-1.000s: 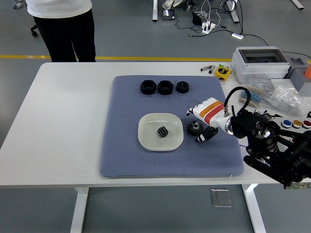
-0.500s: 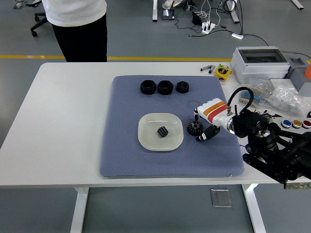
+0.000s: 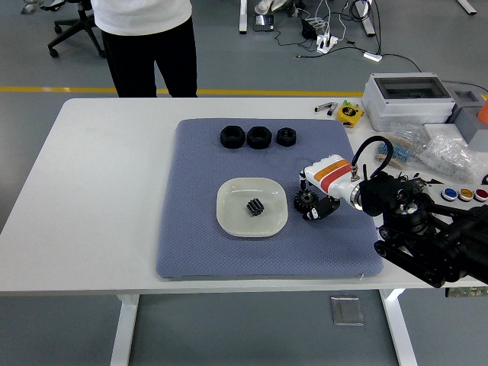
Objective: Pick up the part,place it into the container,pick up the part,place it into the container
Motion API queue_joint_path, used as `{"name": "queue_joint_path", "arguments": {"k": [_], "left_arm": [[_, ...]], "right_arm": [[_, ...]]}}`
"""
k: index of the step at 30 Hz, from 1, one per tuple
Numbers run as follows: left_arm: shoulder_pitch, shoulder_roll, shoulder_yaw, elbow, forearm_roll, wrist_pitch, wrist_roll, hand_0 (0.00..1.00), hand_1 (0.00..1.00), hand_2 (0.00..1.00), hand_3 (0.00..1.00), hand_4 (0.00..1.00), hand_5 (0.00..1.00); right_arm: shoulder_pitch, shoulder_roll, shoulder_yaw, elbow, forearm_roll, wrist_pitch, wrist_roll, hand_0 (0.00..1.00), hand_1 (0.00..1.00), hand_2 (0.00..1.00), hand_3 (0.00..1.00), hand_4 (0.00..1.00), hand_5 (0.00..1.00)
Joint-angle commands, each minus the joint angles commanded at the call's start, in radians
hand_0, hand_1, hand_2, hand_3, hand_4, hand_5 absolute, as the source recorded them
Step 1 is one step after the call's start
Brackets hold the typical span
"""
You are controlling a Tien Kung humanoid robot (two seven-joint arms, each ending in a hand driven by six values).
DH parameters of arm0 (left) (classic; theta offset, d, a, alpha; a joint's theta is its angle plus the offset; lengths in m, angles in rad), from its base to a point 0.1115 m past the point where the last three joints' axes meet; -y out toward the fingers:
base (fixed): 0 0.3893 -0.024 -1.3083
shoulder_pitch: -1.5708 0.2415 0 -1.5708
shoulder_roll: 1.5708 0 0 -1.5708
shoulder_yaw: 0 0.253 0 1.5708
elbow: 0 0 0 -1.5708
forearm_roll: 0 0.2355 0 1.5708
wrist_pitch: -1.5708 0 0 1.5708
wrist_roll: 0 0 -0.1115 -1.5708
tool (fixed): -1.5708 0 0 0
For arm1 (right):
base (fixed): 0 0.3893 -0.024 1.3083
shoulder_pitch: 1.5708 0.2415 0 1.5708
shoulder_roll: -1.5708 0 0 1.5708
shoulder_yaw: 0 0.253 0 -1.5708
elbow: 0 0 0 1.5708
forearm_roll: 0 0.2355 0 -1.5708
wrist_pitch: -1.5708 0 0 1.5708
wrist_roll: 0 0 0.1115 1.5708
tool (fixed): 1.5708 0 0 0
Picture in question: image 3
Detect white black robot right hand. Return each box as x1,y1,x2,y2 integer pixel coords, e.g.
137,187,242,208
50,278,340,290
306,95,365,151
298,153,361,223

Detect large black gear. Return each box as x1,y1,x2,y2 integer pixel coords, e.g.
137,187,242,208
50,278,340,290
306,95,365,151
292,189,321,215

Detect small black gear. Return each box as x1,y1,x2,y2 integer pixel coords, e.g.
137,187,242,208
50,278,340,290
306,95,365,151
246,197,266,217

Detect small black hex nut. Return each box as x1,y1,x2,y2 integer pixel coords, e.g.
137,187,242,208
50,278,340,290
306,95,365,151
276,127,297,147

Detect large black hex nut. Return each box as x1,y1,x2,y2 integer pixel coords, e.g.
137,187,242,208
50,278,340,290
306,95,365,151
246,125,273,150
220,124,247,149

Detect white flat box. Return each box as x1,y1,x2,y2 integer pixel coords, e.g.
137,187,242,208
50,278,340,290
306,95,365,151
422,122,469,148

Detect blue yellow red button box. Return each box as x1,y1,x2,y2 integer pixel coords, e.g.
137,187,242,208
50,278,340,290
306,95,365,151
426,182,488,209

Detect black charger box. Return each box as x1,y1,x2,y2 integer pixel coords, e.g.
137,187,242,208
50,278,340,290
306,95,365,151
300,18,319,40

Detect yellow tape measure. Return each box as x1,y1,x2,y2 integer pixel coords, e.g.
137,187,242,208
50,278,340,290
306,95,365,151
336,104,365,129

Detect black silver metal clips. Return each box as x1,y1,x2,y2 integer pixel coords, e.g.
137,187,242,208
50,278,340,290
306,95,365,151
314,101,339,116

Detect bag of blue resistors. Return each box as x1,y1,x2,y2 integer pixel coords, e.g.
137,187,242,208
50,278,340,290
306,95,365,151
374,127,424,171

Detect white square dish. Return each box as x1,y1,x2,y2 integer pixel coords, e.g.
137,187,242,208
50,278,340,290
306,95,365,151
216,177,288,238

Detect clear bag of small parts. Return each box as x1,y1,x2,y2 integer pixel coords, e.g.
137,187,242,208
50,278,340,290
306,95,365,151
417,133,488,184

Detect white power strip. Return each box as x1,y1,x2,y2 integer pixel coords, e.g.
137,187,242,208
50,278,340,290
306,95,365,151
316,33,340,54

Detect metal floor hatch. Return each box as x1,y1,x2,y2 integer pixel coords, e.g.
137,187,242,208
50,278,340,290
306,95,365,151
329,296,364,326

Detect grey plastic housing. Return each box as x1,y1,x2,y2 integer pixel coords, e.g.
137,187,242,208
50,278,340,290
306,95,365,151
444,82,488,152

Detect blue-grey quilted mat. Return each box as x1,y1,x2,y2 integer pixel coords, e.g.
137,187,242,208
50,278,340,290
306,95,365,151
155,117,384,281

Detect black desk phone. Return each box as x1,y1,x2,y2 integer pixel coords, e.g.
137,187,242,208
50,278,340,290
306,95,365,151
252,14,275,33

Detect white table leg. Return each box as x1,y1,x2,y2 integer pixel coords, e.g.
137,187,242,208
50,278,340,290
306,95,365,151
110,294,140,366
379,288,419,366

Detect white shoes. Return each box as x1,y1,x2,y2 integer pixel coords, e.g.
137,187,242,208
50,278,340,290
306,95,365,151
254,0,297,16

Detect person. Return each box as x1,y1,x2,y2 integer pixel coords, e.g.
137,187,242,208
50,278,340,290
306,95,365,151
90,0,199,98

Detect black office chair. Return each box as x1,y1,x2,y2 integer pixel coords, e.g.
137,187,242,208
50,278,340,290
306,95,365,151
48,0,108,59

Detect grey electrical enclosure box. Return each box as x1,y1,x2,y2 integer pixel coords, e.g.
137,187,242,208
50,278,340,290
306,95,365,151
361,72,457,133

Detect silver metal bracket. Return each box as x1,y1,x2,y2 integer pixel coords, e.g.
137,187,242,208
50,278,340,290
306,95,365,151
21,0,66,15

